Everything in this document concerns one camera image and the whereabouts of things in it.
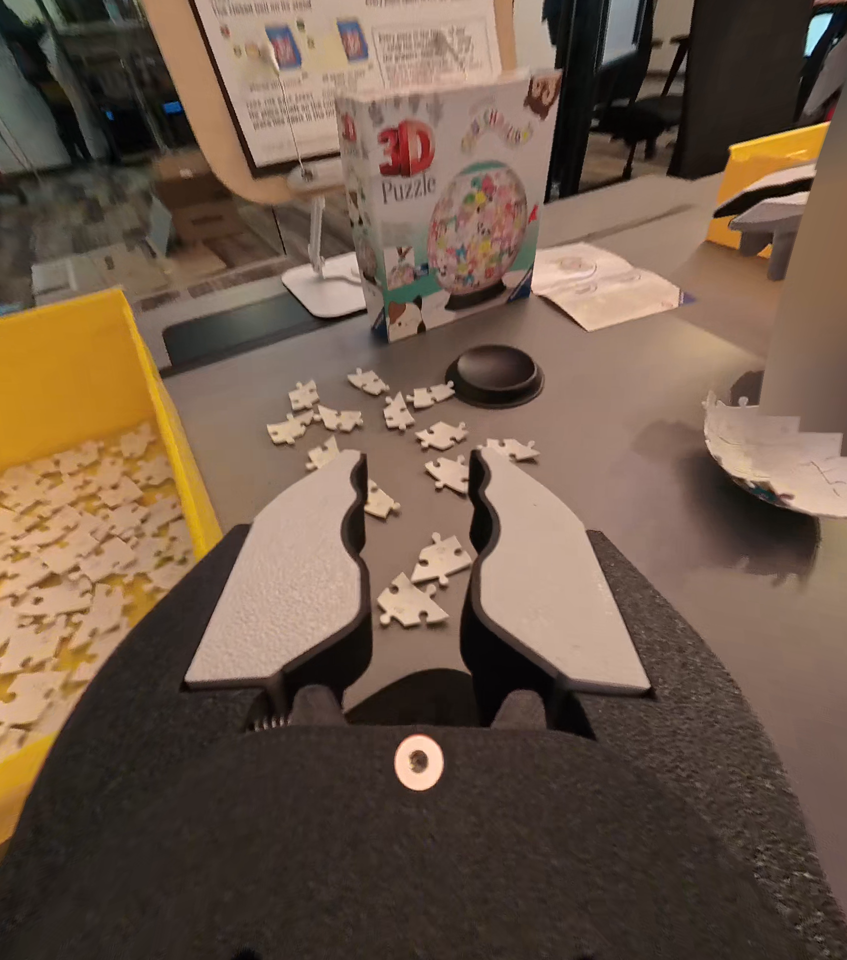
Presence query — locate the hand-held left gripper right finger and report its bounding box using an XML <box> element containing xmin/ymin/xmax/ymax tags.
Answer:
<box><xmin>461</xmin><ymin>447</ymin><xmax>653</xmax><ymax>699</ymax></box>

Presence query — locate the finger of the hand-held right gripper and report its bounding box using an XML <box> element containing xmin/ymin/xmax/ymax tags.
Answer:
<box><xmin>730</xmin><ymin>191</ymin><xmax>813</xmax><ymax>282</ymax></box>
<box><xmin>712</xmin><ymin>162</ymin><xmax>816</xmax><ymax>223</ymax></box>

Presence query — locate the yellow storage bin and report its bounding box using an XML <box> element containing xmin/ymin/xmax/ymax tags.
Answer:
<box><xmin>706</xmin><ymin>123</ymin><xmax>833</xmax><ymax>253</ymax></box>
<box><xmin>0</xmin><ymin>288</ymin><xmax>225</xmax><ymax>879</ymax></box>

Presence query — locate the scattered loose puzzle pieces group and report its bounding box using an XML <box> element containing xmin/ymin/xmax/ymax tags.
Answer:
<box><xmin>266</xmin><ymin>368</ymin><xmax>540</xmax><ymax>631</ymax></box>

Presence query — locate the assembled white puzzle section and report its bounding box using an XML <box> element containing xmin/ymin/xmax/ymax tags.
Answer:
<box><xmin>701</xmin><ymin>393</ymin><xmax>847</xmax><ymax>520</ymax></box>

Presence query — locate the black round ball stand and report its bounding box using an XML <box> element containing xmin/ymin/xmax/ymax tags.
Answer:
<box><xmin>443</xmin><ymin>344</ymin><xmax>546</xmax><ymax>409</ymax></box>

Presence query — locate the heap of small puzzle pieces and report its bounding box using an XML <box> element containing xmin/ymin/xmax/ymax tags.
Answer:
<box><xmin>0</xmin><ymin>423</ymin><xmax>192</xmax><ymax>789</ymax></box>

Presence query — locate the white instruction leaflet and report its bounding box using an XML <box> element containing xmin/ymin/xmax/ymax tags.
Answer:
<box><xmin>532</xmin><ymin>243</ymin><xmax>690</xmax><ymax>334</ymax></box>

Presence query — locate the black office chair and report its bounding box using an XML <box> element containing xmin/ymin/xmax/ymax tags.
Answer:
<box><xmin>596</xmin><ymin>30</ymin><xmax>695</xmax><ymax>184</ymax></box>

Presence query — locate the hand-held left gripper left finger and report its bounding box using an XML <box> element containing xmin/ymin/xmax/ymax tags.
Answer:
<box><xmin>184</xmin><ymin>450</ymin><xmax>377</xmax><ymax>694</ymax></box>

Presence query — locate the colourful puzzle box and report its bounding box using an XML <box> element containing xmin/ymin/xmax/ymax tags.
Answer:
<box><xmin>337</xmin><ymin>68</ymin><xmax>563</xmax><ymax>343</ymax></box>

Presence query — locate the cardboard box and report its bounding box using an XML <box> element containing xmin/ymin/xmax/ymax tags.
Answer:
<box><xmin>154</xmin><ymin>147</ymin><xmax>245</xmax><ymax>249</ymax></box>

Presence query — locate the dark blue panel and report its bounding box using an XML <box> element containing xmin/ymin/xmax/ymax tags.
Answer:
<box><xmin>161</xmin><ymin>293</ymin><xmax>383</xmax><ymax>376</ymax></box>

